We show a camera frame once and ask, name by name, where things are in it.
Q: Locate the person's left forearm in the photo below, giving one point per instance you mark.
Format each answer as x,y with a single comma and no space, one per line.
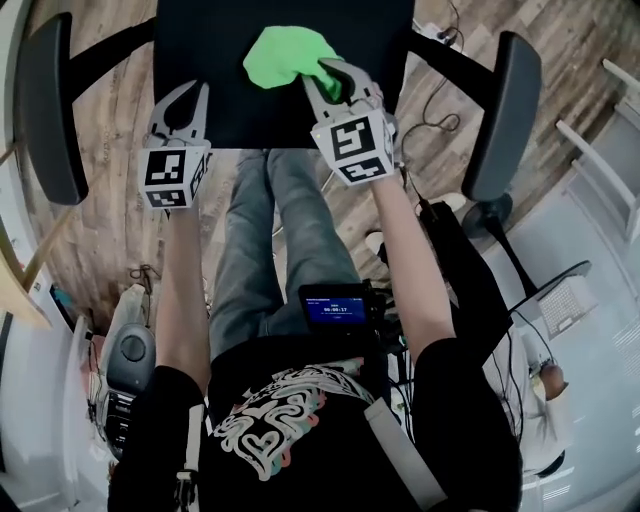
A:
182,300

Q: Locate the white hard-shell backpack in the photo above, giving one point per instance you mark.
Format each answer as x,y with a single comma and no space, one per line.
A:
130,350

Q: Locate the person's legs in jeans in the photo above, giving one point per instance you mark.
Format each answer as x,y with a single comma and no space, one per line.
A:
250,260

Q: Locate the black waist-mounted screen device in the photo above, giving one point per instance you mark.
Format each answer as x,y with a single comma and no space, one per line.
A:
335,310

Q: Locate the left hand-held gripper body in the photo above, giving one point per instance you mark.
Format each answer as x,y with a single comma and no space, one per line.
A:
162,167

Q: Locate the white table frame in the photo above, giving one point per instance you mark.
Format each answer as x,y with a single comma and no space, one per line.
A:
600,165

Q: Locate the person's right forearm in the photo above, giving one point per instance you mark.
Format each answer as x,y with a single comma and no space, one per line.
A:
410,275

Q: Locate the green wiping cloth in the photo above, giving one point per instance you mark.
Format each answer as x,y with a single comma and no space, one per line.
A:
285,55

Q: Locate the white power strip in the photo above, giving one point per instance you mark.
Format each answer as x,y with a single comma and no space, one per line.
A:
430,35

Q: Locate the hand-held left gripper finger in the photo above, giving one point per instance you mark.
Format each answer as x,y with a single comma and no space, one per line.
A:
160,110
202,112

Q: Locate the curved wooden desk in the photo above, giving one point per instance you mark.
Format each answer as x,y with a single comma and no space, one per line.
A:
20,300

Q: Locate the person's black printed t-shirt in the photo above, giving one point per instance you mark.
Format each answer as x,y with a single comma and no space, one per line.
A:
325,475

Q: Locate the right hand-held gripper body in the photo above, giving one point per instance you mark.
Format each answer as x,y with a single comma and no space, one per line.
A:
352,142

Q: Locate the white perforated basket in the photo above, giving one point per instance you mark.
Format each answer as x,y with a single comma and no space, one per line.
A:
567,307

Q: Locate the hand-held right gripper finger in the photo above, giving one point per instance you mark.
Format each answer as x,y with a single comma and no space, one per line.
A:
315,97
357,77

